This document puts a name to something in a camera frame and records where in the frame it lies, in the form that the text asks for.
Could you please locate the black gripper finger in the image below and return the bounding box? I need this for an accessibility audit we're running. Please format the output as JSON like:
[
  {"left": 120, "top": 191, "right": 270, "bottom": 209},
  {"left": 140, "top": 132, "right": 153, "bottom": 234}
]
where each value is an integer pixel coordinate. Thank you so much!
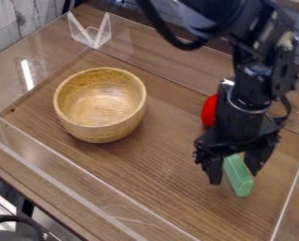
[
  {"left": 244, "top": 146, "right": 275, "bottom": 176},
  {"left": 203, "top": 156, "right": 224, "bottom": 185}
]

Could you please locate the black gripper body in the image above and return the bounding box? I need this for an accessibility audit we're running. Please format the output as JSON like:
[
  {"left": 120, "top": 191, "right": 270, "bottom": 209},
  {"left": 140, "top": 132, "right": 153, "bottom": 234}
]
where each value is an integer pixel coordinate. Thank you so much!
[{"left": 193, "top": 79, "right": 283, "bottom": 165}]

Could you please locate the long green block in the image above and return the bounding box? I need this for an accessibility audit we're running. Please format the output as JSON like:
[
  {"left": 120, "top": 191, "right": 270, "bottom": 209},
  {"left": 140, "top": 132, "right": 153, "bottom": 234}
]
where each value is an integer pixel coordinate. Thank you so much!
[{"left": 224, "top": 154, "right": 254, "bottom": 198}]

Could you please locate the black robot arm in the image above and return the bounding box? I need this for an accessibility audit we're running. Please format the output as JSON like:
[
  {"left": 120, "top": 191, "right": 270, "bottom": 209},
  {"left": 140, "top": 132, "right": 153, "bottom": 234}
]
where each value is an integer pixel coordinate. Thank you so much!
[{"left": 136, "top": 0, "right": 299, "bottom": 185}]

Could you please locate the brown wooden bowl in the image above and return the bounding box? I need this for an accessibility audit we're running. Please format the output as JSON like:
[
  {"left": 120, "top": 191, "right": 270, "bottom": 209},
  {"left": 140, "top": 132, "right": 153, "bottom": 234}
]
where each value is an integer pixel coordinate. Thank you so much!
[{"left": 53, "top": 67, "right": 147, "bottom": 143}]

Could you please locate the red toy strawberry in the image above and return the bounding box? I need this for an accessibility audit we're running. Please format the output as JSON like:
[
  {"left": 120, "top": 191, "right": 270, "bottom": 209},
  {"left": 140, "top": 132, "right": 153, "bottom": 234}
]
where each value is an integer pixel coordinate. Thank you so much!
[{"left": 201, "top": 94, "right": 218, "bottom": 128}]

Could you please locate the clear acrylic corner bracket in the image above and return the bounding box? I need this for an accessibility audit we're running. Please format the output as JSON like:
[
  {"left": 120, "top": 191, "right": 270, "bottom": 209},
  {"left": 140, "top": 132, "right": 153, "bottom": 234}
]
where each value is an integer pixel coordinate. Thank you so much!
[{"left": 67, "top": 12, "right": 112, "bottom": 49}]

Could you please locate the clear acrylic tray wall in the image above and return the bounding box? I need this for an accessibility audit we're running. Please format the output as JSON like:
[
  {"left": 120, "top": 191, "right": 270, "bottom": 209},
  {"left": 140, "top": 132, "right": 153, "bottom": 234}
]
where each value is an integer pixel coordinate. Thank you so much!
[{"left": 0, "top": 118, "right": 199, "bottom": 241}]

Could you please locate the black cable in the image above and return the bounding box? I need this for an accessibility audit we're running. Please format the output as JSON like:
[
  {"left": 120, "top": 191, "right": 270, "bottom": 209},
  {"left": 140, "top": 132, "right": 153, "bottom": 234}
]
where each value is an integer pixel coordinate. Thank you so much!
[{"left": 0, "top": 215, "right": 47, "bottom": 241}]

